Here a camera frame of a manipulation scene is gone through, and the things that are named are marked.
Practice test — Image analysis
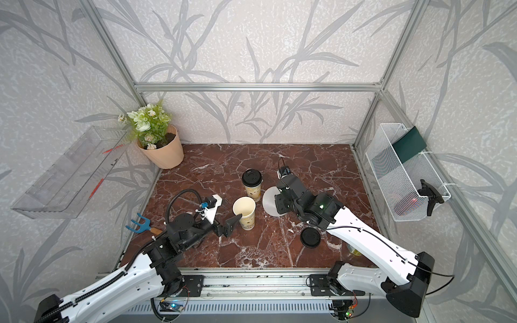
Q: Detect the blue plastic fork clip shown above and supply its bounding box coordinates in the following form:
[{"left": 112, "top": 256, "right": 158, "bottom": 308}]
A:
[{"left": 125, "top": 213, "right": 151, "bottom": 234}]

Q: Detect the aluminium front rail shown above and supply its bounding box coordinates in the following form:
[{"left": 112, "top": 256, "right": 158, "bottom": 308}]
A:
[{"left": 96, "top": 269, "right": 425, "bottom": 301}]

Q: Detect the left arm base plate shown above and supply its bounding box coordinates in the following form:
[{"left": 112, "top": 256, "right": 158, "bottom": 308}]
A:
[{"left": 177, "top": 275, "right": 205, "bottom": 297}]

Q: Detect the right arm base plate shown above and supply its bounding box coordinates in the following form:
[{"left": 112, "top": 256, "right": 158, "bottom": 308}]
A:
[{"left": 305, "top": 274, "right": 367, "bottom": 300}]

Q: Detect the milk tea paper cup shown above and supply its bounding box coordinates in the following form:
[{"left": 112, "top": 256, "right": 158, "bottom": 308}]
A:
[{"left": 244, "top": 183, "right": 262, "bottom": 202}]

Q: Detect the brown wooden block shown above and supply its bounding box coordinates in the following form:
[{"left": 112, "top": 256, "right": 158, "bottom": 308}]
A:
[{"left": 149, "top": 227, "right": 162, "bottom": 236}]

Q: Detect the round leak-proof paper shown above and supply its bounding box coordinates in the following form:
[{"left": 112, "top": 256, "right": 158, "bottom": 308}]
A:
[{"left": 262, "top": 187, "right": 283, "bottom": 217}]

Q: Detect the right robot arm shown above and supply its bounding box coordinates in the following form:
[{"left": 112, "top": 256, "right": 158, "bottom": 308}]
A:
[{"left": 275, "top": 174, "right": 435, "bottom": 318}]

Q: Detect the black spray trigger clamp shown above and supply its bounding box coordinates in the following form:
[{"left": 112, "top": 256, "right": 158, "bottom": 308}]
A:
[{"left": 417, "top": 179, "right": 445, "bottom": 217}]

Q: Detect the clear acrylic wall shelf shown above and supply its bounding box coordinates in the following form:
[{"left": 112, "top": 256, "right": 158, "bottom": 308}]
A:
[{"left": 12, "top": 126, "right": 128, "bottom": 219}]

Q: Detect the potted white flower plant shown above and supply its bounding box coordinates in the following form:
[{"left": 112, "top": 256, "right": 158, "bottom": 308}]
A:
[{"left": 118, "top": 101, "right": 184, "bottom": 170}]

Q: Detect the black cup lid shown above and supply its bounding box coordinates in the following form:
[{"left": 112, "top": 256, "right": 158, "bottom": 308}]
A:
[
  {"left": 300, "top": 227, "right": 321, "bottom": 248},
  {"left": 241, "top": 168, "right": 263, "bottom": 188}
]

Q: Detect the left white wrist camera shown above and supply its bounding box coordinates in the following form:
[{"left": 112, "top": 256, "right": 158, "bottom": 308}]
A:
[{"left": 197, "top": 195, "right": 223, "bottom": 224}]

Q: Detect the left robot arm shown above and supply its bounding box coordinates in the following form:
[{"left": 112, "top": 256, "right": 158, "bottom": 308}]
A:
[{"left": 34, "top": 213, "right": 242, "bottom": 322}]

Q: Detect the white mesh wall basket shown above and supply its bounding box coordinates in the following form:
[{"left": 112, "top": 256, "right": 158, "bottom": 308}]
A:
[{"left": 366, "top": 123, "right": 451, "bottom": 222}]

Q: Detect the dark green card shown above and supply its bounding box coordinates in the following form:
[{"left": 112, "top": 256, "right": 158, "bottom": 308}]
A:
[{"left": 393, "top": 127, "right": 427, "bottom": 164}]

